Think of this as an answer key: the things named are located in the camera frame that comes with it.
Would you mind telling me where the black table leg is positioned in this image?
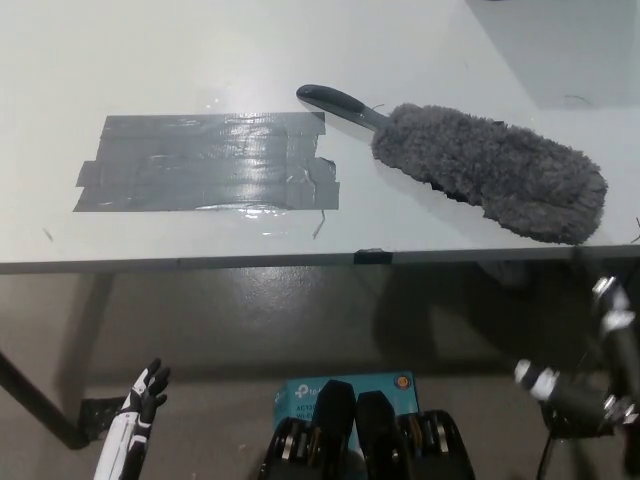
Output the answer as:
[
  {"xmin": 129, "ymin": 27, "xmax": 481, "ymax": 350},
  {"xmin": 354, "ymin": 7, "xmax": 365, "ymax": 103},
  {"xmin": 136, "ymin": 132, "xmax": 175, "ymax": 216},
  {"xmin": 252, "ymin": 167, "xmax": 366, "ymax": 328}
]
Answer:
[{"xmin": 0, "ymin": 349, "xmax": 89, "ymax": 449}]

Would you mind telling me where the grey fluffy duster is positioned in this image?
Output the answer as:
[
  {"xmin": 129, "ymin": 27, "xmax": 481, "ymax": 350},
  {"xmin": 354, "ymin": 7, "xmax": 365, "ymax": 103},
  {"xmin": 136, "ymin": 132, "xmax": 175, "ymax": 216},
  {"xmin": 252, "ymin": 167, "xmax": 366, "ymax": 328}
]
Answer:
[{"xmin": 295, "ymin": 83, "xmax": 610, "ymax": 246}]

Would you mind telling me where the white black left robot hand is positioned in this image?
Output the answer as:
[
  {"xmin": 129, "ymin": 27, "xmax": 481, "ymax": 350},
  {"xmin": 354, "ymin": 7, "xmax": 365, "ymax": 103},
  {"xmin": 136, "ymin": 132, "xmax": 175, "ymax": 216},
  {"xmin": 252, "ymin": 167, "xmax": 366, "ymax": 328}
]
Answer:
[{"xmin": 92, "ymin": 356, "xmax": 172, "ymax": 480}]

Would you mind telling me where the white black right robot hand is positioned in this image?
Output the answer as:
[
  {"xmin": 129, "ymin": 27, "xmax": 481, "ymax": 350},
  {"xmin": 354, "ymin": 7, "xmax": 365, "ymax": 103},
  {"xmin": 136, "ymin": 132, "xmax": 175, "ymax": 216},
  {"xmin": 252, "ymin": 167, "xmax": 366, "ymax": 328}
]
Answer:
[{"xmin": 513, "ymin": 276, "xmax": 640, "ymax": 437}]

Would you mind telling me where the black robot torso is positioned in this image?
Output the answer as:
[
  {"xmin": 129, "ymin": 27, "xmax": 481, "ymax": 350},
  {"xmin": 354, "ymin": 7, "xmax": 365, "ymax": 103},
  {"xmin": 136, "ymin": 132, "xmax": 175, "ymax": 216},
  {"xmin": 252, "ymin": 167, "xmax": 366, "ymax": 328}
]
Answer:
[{"xmin": 258, "ymin": 378, "xmax": 476, "ymax": 480}]

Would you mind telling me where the small black tape strip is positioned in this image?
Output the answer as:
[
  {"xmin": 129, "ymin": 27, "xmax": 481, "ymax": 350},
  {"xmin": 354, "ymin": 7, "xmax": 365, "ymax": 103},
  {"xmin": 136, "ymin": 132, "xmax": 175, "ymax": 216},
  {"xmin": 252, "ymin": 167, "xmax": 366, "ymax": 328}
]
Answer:
[{"xmin": 353, "ymin": 247, "xmax": 394, "ymax": 265}]

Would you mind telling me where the teal tp-link router box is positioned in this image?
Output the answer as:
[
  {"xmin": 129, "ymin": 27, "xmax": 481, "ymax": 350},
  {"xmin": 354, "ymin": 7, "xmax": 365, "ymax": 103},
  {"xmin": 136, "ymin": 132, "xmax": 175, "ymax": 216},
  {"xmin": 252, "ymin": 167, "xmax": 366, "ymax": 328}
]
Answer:
[{"xmin": 272, "ymin": 369, "xmax": 421, "ymax": 446}]

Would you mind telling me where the grey duct tape patch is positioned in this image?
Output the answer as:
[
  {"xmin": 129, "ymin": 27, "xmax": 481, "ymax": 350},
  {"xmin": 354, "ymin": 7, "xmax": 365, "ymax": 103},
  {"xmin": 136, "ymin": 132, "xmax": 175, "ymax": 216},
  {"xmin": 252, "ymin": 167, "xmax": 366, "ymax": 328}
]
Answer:
[{"xmin": 72, "ymin": 110, "xmax": 342, "ymax": 214}]

